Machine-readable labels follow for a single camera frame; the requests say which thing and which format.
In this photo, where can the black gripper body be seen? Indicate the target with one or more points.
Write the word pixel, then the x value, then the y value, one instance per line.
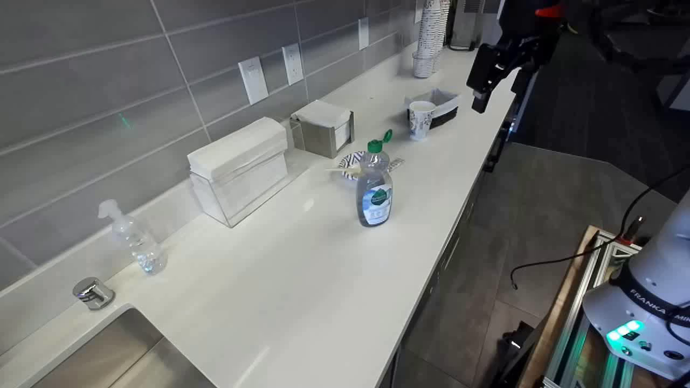
pixel 507 58

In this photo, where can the dark basket with white liner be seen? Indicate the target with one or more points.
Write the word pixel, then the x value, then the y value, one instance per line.
pixel 448 107

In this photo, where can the small metal countertop fixture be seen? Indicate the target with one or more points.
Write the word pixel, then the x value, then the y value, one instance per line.
pixel 94 294

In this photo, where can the gray metal container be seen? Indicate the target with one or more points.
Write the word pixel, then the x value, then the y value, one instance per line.
pixel 464 23

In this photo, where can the patterned paper cup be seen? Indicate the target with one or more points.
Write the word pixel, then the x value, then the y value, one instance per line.
pixel 420 122

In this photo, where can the dish soap bottle green cap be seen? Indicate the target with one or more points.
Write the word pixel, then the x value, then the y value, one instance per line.
pixel 374 197

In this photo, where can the small patterned dish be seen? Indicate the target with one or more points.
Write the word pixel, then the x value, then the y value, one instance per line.
pixel 349 164

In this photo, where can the gray napkin holder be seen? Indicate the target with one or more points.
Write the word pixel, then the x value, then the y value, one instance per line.
pixel 325 131

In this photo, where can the wooden robot cart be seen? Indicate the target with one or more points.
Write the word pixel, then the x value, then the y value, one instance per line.
pixel 562 316

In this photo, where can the white rectangular box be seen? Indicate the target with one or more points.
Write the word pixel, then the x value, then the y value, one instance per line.
pixel 238 173

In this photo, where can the clear spray bottle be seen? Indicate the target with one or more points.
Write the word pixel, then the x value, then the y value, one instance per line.
pixel 140 249

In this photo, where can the stainless steel sink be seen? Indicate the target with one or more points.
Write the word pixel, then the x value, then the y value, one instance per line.
pixel 109 359

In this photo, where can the white wall outlet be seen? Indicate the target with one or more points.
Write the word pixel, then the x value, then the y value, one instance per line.
pixel 363 33
pixel 292 66
pixel 254 81

